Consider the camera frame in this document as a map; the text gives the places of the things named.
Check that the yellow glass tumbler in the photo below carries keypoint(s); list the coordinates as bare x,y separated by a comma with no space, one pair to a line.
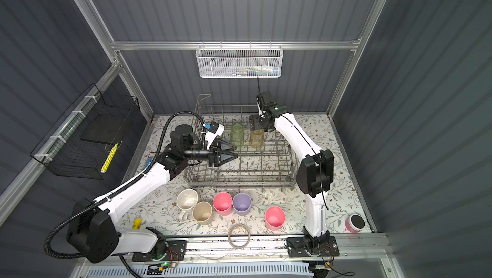
257,139

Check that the white ceramic mug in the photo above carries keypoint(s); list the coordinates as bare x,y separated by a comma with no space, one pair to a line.
186,201

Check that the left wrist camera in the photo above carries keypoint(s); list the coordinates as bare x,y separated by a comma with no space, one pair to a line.
212,131

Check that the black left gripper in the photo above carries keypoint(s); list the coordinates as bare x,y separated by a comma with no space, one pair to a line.
215,159

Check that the clear tape roll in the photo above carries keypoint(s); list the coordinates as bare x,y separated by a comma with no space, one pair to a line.
239,236

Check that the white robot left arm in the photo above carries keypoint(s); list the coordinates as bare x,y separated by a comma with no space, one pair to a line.
95,234

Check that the beige cup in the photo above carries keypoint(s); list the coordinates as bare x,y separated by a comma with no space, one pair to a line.
203,213

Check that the purple cup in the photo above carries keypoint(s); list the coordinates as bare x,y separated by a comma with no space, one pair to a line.
242,203

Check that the pink cup front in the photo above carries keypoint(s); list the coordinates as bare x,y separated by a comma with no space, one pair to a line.
275,218

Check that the green glass tumbler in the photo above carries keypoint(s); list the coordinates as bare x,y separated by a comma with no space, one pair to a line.
237,135

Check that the coloured marker pack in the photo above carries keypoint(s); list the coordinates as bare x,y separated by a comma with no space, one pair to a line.
148,162

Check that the items in white basket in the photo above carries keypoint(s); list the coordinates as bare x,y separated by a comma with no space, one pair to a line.
257,71

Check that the white mesh wall basket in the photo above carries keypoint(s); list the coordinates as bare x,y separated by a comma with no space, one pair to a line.
215,63

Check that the yellow marker in basket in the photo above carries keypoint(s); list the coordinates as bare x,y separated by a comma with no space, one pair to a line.
109,158

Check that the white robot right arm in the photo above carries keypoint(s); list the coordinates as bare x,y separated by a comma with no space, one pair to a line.
316,165

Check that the yellow marker on table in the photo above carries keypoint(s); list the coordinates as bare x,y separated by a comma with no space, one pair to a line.
137,224

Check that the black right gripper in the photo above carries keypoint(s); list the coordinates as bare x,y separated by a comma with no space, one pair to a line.
254,122

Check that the black wire wall basket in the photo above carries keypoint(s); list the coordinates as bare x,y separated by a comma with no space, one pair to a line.
79,147

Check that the grey wire dish rack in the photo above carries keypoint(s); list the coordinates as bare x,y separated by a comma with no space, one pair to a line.
275,165

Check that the pink cup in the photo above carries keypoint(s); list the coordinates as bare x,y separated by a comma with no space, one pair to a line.
223,203
275,218

